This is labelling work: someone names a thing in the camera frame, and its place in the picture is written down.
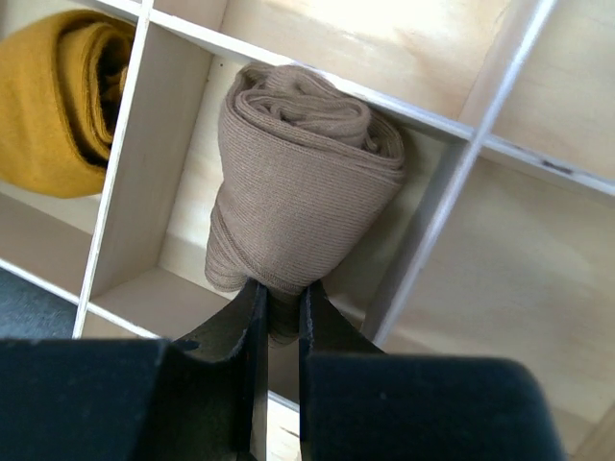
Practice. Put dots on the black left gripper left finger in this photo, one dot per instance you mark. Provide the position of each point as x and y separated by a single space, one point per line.
201 397

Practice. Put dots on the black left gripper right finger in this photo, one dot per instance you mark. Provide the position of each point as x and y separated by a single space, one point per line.
360 403

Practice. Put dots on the tan ribbed sock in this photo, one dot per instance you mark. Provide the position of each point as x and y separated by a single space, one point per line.
307 170

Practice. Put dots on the wooden compartment tray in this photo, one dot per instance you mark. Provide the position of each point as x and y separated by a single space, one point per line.
501 243

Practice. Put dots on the rolled orange sock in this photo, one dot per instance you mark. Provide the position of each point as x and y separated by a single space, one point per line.
62 81

